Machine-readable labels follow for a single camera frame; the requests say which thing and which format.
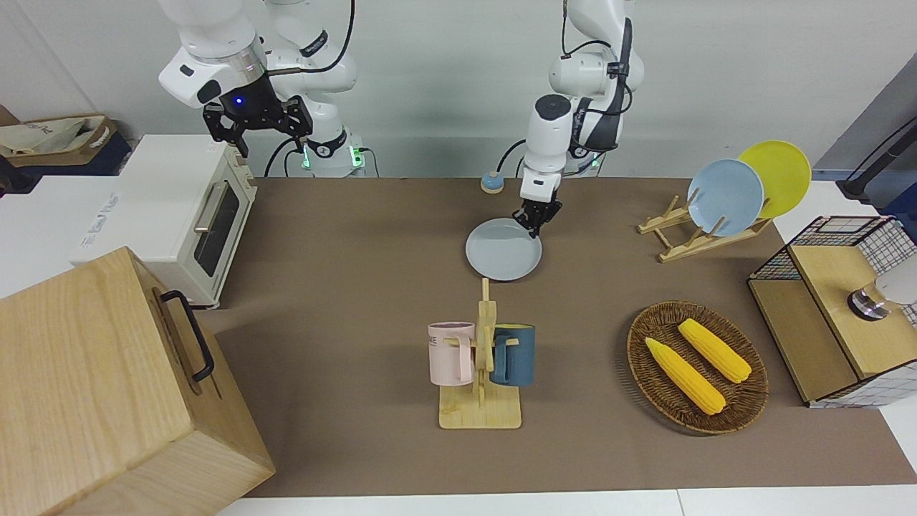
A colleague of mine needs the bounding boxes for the gray plate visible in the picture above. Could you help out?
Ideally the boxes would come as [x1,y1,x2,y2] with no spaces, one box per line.
[465,218,543,282]

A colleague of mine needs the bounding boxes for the yellow plate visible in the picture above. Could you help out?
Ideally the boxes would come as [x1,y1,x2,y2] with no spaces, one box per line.
[738,140,812,220]

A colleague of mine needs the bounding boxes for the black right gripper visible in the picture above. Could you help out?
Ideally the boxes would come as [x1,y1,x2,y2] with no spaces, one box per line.
[203,72,314,158]

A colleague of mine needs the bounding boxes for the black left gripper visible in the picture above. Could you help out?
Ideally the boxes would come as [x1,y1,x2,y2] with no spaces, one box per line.
[513,199,562,239]

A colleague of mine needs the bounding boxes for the light blue plate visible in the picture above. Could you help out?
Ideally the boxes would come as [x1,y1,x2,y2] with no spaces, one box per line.
[687,158,765,238]

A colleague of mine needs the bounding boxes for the black right base cable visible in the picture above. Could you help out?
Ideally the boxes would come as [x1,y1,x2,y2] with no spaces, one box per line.
[264,136,302,178]

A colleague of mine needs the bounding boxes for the black stand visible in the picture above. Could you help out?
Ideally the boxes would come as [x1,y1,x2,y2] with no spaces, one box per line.
[837,118,917,201]

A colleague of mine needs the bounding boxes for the brown table mat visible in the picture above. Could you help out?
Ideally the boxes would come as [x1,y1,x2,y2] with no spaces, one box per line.
[193,176,917,499]

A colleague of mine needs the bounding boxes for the brown wicker basket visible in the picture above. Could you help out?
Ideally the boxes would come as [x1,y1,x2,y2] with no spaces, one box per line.
[627,300,769,435]

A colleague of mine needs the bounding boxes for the pink mug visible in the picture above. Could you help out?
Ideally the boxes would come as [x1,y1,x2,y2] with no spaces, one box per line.
[428,322,476,386]

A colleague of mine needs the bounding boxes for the brown cardboard box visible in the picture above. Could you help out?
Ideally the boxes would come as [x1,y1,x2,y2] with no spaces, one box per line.
[0,113,119,169]

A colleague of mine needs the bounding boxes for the white paper bag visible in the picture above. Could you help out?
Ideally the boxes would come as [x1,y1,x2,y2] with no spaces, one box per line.
[0,118,94,155]

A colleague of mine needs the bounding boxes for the black base cable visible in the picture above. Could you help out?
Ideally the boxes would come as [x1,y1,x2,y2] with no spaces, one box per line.
[264,136,302,178]
[496,138,529,178]

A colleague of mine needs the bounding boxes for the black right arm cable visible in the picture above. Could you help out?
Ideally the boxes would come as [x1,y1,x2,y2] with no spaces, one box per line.
[267,0,357,75]

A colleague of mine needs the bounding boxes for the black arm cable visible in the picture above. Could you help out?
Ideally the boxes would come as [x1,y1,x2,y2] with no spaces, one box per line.
[561,0,636,155]
[267,0,357,75]

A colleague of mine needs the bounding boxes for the black left base cable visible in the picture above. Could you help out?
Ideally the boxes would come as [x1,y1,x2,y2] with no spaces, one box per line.
[496,138,529,178]

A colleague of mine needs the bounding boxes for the light wooden box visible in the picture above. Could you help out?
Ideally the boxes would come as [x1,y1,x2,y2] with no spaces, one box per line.
[0,246,277,516]

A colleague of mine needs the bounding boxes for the wire grid wooden shelf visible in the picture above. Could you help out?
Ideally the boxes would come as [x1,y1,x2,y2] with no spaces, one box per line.
[747,215,917,409]

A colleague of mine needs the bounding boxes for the dark blue mug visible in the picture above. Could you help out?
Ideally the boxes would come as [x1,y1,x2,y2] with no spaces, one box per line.
[490,324,537,388]

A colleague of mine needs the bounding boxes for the wooden mug stand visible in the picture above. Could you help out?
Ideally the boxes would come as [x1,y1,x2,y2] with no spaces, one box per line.
[438,277,522,430]

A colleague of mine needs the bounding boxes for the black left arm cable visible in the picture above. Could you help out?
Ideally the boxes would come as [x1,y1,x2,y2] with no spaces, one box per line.
[561,0,636,155]

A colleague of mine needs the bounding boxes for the short yellow corn cob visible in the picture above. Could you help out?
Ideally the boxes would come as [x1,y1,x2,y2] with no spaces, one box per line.
[678,318,753,384]

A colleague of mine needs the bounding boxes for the white silver-based lamp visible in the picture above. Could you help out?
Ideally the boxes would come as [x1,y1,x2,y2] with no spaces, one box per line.
[848,258,917,321]

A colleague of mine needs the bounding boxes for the black box handle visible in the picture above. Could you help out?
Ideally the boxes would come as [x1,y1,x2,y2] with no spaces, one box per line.
[159,290,216,383]

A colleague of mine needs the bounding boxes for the wooden plate rack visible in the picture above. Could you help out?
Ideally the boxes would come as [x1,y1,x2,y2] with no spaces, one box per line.
[638,195,774,264]

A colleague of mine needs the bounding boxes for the long yellow corn cob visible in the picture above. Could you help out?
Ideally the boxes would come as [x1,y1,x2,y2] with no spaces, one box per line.
[645,337,727,416]

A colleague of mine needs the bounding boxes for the dark blue bin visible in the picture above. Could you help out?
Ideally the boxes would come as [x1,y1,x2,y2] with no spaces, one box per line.
[0,136,133,180]

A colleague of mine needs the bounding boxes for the white toaster oven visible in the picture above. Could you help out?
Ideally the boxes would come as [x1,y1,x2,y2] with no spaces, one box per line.
[69,134,259,309]

